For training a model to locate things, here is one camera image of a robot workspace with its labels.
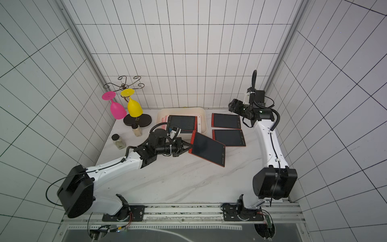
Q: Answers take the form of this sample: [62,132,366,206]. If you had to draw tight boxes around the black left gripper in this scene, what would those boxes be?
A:
[157,137,193,156]

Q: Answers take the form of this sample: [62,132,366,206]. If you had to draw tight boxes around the red writing tablet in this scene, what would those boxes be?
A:
[211,113,241,129]
[167,114,198,132]
[212,129,246,147]
[188,131,225,167]

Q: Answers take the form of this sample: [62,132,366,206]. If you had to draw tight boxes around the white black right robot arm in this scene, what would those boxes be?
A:
[228,99,298,210]

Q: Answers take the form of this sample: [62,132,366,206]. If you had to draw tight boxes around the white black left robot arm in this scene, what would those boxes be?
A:
[57,129,192,221]

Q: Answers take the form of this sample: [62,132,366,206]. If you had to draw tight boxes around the cream plastic storage box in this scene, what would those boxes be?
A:
[155,107,208,135]

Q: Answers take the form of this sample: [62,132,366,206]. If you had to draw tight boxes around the metal cup holder stand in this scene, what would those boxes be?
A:
[103,76,152,128]

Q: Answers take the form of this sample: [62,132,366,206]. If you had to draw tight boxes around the glass jar with beige contents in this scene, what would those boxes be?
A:
[131,123,142,137]

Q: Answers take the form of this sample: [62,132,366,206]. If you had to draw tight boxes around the yellow plastic goblet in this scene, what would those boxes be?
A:
[121,88,143,118]

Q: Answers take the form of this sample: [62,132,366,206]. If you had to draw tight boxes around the glass jar with grey contents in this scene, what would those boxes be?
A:
[111,134,126,150]

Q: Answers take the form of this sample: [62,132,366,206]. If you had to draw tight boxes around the pink plastic goblet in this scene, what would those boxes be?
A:
[102,91,127,120]

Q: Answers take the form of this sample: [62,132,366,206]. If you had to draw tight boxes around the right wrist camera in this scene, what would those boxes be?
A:
[248,70,266,106]

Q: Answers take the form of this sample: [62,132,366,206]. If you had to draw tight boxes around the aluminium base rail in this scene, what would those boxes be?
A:
[62,202,306,225]

